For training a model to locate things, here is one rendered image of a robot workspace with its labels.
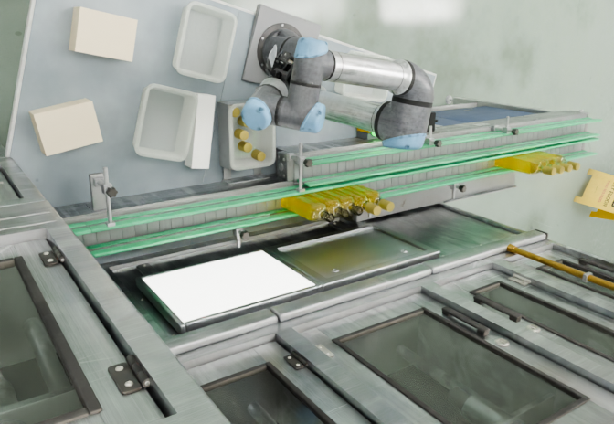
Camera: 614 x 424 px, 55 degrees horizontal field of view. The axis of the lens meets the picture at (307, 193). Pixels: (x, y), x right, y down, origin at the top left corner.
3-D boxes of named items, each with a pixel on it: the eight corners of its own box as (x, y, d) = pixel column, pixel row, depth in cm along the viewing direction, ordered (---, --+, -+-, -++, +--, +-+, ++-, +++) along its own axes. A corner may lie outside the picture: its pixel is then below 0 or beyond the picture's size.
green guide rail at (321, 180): (296, 182, 207) (309, 187, 201) (296, 179, 207) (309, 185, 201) (585, 133, 301) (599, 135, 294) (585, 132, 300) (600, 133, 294)
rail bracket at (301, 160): (285, 186, 205) (305, 196, 195) (285, 139, 200) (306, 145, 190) (292, 185, 207) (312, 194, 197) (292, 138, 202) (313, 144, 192)
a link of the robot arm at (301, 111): (323, 90, 137) (280, 81, 139) (315, 137, 140) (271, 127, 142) (331, 89, 145) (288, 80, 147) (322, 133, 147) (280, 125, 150)
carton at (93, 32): (73, 6, 166) (79, 6, 160) (129, 19, 175) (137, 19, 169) (68, 49, 168) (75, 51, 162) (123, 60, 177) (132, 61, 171)
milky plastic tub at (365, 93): (333, 48, 220) (348, 49, 213) (378, 56, 233) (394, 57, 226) (327, 95, 224) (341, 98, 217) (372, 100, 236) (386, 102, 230)
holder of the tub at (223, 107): (220, 181, 205) (230, 185, 199) (217, 101, 198) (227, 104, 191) (263, 174, 215) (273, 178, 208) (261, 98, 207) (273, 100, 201)
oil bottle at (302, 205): (280, 206, 206) (315, 224, 189) (280, 191, 205) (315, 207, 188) (294, 204, 209) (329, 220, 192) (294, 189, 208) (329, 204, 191)
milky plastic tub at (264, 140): (219, 166, 204) (231, 172, 197) (217, 101, 197) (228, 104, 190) (263, 160, 213) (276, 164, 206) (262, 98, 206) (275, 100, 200)
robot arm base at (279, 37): (269, 22, 199) (284, 25, 191) (304, 36, 208) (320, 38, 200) (257, 66, 201) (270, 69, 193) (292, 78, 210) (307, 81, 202)
